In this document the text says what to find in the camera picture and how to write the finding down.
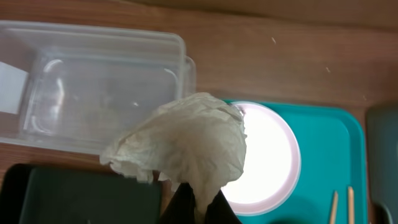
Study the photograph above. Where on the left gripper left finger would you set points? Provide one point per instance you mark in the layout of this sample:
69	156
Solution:
181	209

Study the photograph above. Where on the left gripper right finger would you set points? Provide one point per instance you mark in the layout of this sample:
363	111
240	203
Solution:
220	212

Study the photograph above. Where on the white napkin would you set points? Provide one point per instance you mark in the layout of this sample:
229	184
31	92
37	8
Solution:
198	140

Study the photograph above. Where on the grey dishwasher rack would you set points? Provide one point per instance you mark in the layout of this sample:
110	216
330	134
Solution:
381	128

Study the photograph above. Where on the large white plate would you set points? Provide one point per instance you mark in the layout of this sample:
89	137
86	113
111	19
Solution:
272	164

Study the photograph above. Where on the right wooden chopstick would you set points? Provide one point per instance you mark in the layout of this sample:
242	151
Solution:
350	205

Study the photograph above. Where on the teal serving tray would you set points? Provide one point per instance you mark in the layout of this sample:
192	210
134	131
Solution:
332	147

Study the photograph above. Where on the black plastic tray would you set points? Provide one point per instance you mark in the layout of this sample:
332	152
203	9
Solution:
40	194

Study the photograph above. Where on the clear plastic bin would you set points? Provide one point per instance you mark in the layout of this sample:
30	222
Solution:
76	88

